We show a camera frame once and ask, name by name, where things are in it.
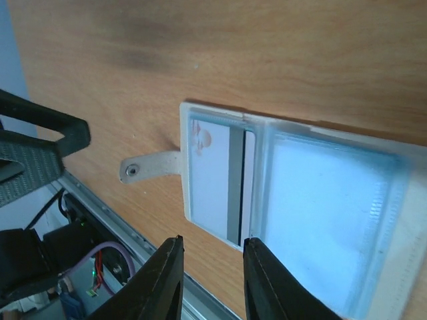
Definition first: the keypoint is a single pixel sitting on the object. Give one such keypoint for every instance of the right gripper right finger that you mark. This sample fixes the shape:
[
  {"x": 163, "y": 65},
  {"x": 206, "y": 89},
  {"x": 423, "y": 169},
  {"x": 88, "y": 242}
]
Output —
[{"x": 272, "y": 292}]

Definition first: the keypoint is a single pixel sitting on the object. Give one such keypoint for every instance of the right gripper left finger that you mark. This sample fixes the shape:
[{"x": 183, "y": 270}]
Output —
[{"x": 154, "y": 292}]

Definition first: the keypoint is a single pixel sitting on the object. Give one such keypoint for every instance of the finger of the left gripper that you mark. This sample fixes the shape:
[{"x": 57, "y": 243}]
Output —
[{"x": 43, "y": 133}]

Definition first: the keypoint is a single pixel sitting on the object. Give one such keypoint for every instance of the beige card holder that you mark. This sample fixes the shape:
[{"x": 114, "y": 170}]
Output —
[{"x": 345, "y": 213}]

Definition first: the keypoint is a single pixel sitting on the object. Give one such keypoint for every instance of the white card magnetic stripe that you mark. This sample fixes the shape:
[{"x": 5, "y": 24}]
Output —
[{"x": 221, "y": 166}]

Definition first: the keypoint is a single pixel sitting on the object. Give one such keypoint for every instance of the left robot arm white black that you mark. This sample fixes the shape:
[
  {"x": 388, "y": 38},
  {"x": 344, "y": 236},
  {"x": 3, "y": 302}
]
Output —
[{"x": 29, "y": 263}]

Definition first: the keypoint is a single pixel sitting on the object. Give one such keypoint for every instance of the left controller board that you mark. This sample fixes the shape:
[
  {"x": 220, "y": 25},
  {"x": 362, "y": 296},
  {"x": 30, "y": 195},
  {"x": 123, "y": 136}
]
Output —
[{"x": 73, "y": 304}]

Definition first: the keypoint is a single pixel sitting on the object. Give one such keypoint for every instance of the aluminium rail frame front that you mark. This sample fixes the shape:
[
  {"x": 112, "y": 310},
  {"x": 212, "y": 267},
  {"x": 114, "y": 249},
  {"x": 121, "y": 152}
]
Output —
[{"x": 198, "y": 303}]

